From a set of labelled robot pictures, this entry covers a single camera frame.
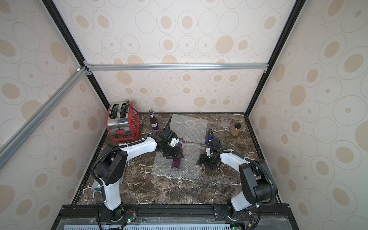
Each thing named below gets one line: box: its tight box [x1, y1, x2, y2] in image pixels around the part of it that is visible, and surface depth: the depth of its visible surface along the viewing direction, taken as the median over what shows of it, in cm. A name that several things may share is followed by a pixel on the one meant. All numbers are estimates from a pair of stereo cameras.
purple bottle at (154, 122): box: [149, 109, 160, 134], surface depth 102 cm
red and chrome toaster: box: [106, 101, 141, 143], surface depth 98 cm
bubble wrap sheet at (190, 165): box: [151, 141, 203, 179], surface depth 92 cm
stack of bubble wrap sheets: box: [170, 113, 208, 144], surface depth 112 cm
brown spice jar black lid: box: [230, 122, 242, 137], surface depth 104 cm
